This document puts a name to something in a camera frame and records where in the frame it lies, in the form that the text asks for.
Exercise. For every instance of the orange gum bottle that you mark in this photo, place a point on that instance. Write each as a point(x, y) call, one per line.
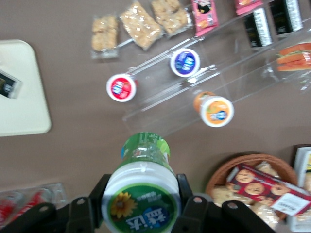
point(215, 110)

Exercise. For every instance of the beige plastic tray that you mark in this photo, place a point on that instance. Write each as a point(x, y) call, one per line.
point(22, 97)

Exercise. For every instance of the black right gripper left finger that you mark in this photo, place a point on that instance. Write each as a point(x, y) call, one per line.
point(97, 199)

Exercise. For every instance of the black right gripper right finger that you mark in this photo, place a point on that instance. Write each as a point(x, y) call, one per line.
point(189, 199)

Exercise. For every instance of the clear acrylic stepped stand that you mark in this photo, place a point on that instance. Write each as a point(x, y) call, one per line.
point(218, 77)

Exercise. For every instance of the clear-wrapped biscuit pack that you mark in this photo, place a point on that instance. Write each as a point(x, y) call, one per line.
point(230, 196)
point(264, 216)

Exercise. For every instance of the pink snack packet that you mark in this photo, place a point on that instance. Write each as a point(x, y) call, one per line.
point(204, 17)
point(247, 4)

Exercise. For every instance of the wrapped triangle sandwich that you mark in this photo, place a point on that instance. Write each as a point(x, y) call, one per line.
point(295, 58)

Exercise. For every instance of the clear-wrapped oat bar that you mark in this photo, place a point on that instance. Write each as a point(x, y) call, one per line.
point(141, 26)
point(104, 36)
point(171, 17)

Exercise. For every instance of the red cookie pack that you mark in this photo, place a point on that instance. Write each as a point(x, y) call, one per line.
point(262, 187)

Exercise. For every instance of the purple gum bottle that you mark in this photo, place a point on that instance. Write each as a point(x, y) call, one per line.
point(185, 62)

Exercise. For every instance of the brown wicker snack basket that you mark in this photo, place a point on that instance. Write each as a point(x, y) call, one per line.
point(223, 170)

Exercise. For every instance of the green gum bottle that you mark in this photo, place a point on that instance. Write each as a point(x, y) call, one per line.
point(143, 189)

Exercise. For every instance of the small black box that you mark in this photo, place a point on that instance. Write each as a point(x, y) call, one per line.
point(258, 29)
point(286, 17)
point(8, 83)

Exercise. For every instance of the white snack box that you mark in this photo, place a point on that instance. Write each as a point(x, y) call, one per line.
point(302, 160)

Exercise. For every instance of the red gum bottle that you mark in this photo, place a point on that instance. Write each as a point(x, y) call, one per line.
point(121, 87)

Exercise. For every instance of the clear acrylic bottle rack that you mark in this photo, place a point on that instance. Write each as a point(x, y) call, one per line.
point(52, 194)

